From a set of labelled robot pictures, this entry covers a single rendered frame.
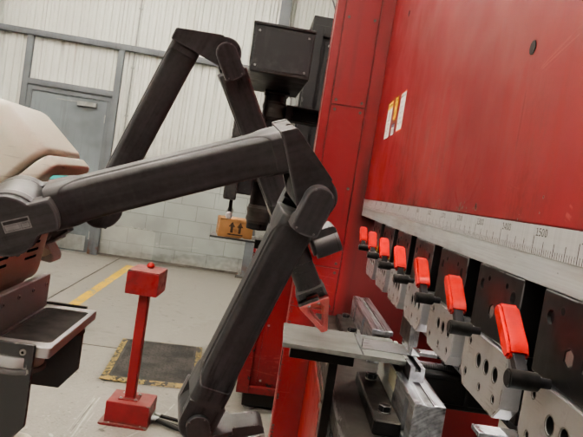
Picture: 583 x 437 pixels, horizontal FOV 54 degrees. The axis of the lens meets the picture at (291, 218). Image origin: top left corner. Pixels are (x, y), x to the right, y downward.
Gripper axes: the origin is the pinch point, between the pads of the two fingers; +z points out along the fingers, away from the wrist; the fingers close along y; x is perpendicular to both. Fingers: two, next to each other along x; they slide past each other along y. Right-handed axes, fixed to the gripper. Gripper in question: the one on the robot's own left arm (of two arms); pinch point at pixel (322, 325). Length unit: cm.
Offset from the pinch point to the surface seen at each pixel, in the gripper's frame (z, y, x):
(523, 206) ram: -20, -61, -28
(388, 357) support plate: 9.4, -7.6, -10.9
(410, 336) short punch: 7.8, -4.5, -17.3
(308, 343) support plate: 1.3, -6.2, 4.0
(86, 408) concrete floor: 41, 173, 136
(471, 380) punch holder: 0, -55, -17
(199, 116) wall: -173, 669, 75
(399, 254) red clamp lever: -11.0, -10.5, -19.9
